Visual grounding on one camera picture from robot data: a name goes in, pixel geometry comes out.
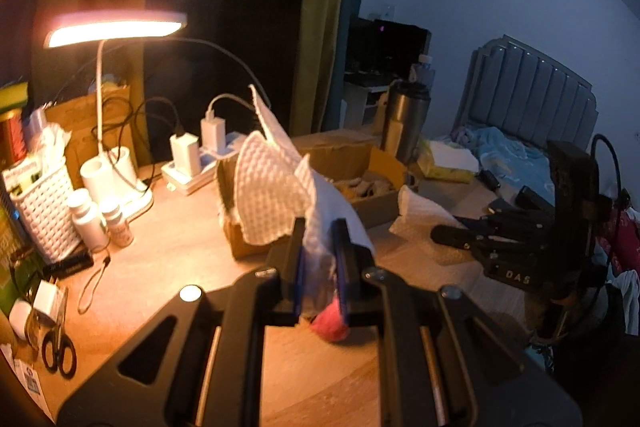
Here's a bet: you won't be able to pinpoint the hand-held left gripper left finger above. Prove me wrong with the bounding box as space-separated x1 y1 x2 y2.
56 217 308 427

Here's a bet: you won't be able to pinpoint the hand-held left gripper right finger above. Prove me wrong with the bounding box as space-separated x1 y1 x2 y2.
332 217 584 427

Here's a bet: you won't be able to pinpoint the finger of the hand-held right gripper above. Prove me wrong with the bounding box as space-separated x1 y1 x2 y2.
430 222 495 254
454 212 506 233

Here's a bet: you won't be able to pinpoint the pink plush toy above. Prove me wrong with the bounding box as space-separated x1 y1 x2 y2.
309 296 352 343

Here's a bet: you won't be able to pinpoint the cardboard box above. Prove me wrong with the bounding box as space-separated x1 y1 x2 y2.
215 141 419 259

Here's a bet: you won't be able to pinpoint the white waffle paper towel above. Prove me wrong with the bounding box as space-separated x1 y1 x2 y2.
234 83 377 310
389 183 483 280

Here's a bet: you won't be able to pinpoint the small black device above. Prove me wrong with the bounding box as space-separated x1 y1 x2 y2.
479 168 502 194

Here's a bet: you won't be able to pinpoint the red and white clothes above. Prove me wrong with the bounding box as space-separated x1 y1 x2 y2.
594 201 640 333

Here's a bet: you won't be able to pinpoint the yellow tissue pack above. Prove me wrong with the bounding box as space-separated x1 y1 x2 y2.
416 138 482 184

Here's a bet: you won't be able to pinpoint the light blue blanket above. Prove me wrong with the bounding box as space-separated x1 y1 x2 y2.
450 126 557 198

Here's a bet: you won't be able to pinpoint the grey padded headboard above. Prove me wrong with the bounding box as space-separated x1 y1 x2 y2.
451 33 599 154

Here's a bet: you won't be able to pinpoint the steel tumbler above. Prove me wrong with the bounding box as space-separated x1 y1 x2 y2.
379 78 433 164

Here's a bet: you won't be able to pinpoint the white power strip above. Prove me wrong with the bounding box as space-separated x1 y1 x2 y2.
160 131 252 198

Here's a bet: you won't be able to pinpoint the clear water bottle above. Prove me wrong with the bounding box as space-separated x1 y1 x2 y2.
410 53 436 86

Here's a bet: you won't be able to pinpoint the white side table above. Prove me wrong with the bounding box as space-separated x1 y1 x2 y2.
341 73 397 128

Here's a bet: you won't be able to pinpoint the white pill bottle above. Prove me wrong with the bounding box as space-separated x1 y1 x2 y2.
99 196 136 249
66 187 109 254

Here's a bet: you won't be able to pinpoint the black monitor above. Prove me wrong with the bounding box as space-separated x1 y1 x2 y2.
346 17 433 76

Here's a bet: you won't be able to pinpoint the black scissors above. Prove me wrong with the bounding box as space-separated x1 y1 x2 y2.
40 286 79 381

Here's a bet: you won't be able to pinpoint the white woven basket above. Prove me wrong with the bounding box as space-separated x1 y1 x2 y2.
1 154 84 261

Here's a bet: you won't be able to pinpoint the brown paper bag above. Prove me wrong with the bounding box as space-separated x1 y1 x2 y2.
44 83 134 188

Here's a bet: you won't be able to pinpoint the white tape roll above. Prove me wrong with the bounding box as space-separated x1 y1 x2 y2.
9 298 37 341

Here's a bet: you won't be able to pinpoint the white desk lamp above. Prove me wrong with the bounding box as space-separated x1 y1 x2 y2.
43 8 189 218

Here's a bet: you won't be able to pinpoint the red jar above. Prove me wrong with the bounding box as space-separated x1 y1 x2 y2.
0 108 29 164

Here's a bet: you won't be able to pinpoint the yellow green sponge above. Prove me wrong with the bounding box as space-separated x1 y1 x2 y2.
0 81 32 114

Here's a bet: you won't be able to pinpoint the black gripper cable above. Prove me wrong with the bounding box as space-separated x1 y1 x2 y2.
589 133 632 210

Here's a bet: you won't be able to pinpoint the white charger with black cable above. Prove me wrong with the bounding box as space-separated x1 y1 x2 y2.
169 132 203 176

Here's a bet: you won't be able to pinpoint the white charging cable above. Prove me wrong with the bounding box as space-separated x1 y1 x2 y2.
206 92 262 121

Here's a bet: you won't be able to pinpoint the black charging cable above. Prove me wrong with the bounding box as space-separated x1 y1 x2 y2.
116 37 274 188

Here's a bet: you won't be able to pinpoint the black case with lanyard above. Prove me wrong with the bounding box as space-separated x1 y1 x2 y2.
41 251 113 315

